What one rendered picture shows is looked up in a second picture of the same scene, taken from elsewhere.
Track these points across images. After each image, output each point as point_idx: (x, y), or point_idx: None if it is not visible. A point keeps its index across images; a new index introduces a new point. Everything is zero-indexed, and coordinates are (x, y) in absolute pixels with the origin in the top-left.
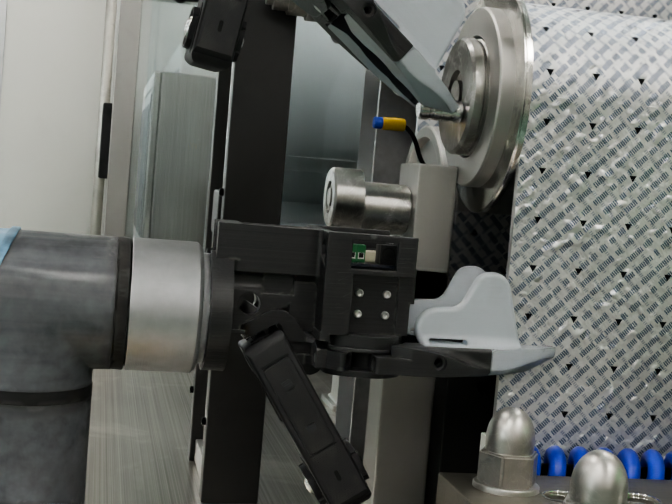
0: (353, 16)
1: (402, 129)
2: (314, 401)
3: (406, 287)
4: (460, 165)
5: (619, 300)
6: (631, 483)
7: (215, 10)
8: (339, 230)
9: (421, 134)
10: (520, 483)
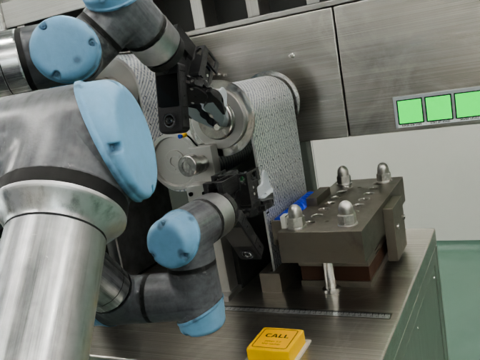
0: (216, 103)
1: (186, 136)
2: (251, 227)
3: (255, 183)
4: (218, 142)
5: (273, 167)
6: (303, 214)
7: (183, 112)
8: (217, 174)
9: (165, 136)
10: (304, 223)
